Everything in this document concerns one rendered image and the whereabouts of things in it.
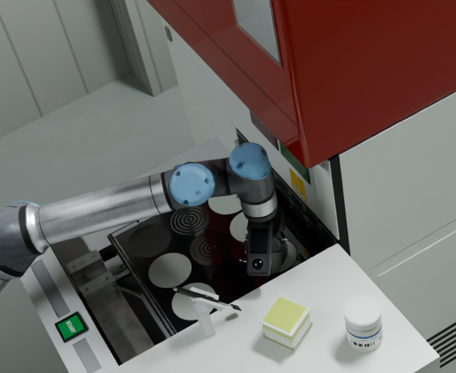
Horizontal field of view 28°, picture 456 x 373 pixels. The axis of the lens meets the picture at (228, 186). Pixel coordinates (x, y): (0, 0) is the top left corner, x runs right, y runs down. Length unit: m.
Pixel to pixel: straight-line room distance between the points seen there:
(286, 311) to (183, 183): 0.35
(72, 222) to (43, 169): 2.08
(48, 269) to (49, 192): 1.59
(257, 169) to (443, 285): 0.77
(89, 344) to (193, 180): 0.49
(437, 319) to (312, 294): 0.63
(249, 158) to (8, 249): 0.49
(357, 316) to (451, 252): 0.59
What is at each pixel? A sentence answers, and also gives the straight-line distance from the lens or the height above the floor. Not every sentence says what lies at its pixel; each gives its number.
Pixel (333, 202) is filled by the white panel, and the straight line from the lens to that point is 1.91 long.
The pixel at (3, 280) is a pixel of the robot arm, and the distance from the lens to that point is 1.95.
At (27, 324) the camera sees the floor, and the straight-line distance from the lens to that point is 3.33.
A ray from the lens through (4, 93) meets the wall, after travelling 3.93.
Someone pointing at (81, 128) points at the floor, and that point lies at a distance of 3.93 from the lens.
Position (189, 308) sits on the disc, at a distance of 2.05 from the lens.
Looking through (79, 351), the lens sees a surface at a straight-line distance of 1.98.
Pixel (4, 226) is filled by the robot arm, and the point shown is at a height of 1.30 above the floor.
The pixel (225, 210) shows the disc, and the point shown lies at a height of 0.90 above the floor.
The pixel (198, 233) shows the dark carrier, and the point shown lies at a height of 0.90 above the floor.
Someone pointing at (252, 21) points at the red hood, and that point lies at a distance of 1.69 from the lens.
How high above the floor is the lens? 2.52
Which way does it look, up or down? 46 degrees down
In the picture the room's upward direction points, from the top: 14 degrees counter-clockwise
